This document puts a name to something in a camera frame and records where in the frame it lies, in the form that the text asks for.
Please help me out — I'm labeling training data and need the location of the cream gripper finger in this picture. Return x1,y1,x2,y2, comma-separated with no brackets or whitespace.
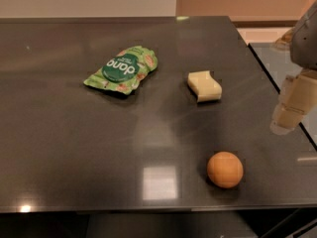
272,28,294,51
270,68,317,135

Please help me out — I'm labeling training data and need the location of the orange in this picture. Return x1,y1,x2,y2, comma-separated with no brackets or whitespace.
207,152,244,188

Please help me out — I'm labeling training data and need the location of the green rice chip bag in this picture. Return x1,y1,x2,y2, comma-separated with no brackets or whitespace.
83,46,158,95

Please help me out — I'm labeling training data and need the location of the yellow sponge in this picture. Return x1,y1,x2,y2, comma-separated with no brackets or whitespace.
187,70,222,102

